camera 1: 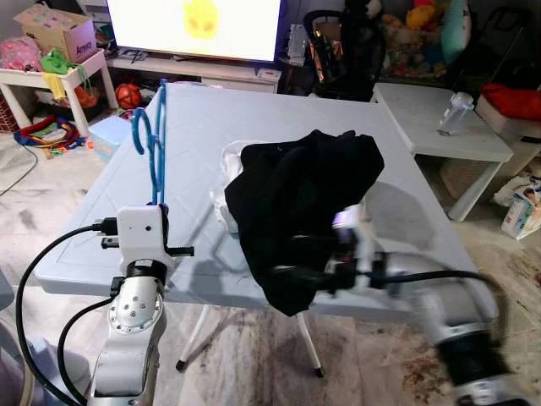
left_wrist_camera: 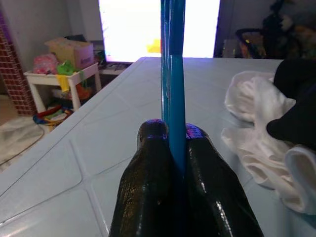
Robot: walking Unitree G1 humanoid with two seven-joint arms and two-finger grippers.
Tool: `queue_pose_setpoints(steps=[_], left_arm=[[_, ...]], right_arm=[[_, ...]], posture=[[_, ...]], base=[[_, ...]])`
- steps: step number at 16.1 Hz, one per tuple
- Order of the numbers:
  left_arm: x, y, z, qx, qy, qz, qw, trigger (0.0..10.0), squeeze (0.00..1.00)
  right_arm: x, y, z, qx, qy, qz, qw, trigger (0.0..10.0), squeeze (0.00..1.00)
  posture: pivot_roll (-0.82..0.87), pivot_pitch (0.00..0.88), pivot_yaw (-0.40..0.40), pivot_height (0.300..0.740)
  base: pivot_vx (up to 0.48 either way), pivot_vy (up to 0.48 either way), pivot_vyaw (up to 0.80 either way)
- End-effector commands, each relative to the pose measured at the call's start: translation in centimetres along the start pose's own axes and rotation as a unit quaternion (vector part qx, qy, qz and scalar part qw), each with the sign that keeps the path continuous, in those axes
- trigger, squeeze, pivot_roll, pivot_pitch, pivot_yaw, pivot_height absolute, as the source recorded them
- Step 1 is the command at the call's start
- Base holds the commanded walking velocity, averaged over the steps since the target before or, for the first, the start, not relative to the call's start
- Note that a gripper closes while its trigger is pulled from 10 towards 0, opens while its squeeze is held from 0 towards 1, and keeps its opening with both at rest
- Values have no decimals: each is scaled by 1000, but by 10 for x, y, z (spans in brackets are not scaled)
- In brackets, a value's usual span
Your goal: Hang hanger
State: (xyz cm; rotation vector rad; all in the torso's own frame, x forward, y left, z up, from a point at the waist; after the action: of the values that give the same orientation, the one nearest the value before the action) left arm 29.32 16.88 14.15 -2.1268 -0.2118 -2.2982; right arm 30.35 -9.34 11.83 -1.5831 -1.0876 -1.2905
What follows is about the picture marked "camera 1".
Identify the black garment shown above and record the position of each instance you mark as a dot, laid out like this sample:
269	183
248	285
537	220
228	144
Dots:
296	203

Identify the blue plastic hanger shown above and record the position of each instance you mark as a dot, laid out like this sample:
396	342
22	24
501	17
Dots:
159	169

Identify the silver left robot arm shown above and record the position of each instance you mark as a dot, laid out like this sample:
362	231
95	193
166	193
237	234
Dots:
127	338

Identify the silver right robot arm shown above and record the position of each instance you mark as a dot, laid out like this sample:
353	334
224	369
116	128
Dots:
456	330

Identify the white cloth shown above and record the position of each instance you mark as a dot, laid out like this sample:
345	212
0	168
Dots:
226	156

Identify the light blue plastic table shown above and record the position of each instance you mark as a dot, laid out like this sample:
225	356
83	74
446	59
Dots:
203	118

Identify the light blue plastic bin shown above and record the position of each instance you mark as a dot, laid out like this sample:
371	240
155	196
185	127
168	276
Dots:
106	135

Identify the printed diaper pack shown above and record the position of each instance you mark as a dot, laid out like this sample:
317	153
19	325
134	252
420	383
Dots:
524	211

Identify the orange basketball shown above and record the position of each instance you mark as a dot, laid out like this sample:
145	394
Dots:
128	95

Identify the colourful toy rings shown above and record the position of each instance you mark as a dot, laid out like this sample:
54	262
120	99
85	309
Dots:
46	135

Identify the white television stand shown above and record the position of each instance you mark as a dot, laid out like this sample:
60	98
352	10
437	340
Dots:
220	72

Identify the small white table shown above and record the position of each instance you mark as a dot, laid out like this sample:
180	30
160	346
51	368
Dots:
406	110

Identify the yellow cloth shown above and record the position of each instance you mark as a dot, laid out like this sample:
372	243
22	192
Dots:
55	85

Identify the clear plastic bottle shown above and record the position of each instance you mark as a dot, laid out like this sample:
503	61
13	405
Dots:
456	114

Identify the black stroller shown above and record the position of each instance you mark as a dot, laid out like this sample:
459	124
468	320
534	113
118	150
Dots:
347	59

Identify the red cloth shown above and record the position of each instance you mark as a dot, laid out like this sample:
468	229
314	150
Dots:
511	101

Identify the green toy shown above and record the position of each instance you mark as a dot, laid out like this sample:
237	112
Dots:
57	61

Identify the flat screen television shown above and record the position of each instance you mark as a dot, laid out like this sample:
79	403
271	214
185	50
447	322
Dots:
194	25

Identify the white toy shelf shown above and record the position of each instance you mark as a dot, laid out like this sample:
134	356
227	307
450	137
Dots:
17	80

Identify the cardboard box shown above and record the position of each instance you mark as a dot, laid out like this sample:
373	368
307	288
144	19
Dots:
59	34

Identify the pink bag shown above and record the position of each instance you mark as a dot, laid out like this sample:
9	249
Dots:
19	55

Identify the stuffed toy pile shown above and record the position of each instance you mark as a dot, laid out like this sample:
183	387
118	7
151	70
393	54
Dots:
423	34

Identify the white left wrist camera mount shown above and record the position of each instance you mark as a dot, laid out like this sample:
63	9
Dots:
142	233

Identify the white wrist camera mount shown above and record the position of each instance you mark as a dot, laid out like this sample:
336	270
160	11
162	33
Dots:
142	233
362	245

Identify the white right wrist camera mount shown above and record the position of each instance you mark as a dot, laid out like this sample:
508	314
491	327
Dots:
362	245

